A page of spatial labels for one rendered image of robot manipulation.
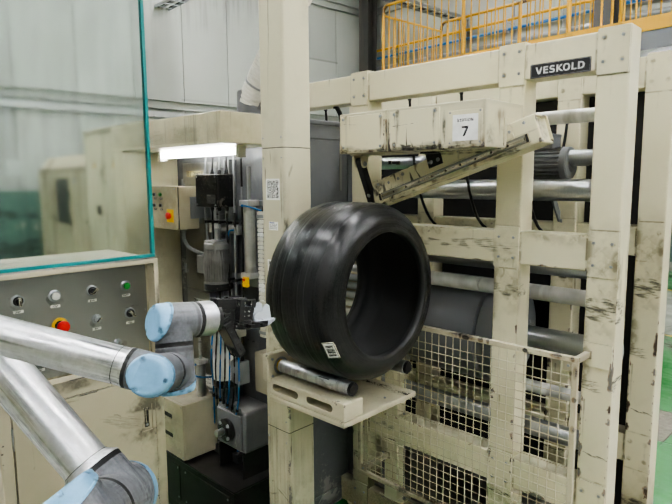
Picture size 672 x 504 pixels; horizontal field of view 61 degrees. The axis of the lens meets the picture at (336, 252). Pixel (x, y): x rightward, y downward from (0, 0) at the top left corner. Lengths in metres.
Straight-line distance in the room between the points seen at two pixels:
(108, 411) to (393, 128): 1.38
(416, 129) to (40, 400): 1.34
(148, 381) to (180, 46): 10.95
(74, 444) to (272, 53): 1.35
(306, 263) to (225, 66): 10.90
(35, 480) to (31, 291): 0.60
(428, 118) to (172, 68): 10.15
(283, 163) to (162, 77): 9.81
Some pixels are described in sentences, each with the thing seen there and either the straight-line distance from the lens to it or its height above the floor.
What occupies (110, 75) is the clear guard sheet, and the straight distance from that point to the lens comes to 2.12.
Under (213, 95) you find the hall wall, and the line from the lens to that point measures 12.20.
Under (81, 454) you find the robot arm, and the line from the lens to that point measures 1.52.
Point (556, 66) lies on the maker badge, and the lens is 2.08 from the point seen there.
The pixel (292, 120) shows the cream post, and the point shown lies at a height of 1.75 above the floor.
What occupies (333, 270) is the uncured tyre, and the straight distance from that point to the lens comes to 1.64.
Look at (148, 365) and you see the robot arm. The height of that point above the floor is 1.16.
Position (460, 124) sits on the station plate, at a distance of 1.85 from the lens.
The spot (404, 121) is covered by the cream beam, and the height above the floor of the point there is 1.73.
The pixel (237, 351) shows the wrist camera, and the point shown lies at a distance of 1.57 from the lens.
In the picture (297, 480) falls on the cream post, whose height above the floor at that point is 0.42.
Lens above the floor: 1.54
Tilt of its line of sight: 7 degrees down
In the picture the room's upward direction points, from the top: straight up
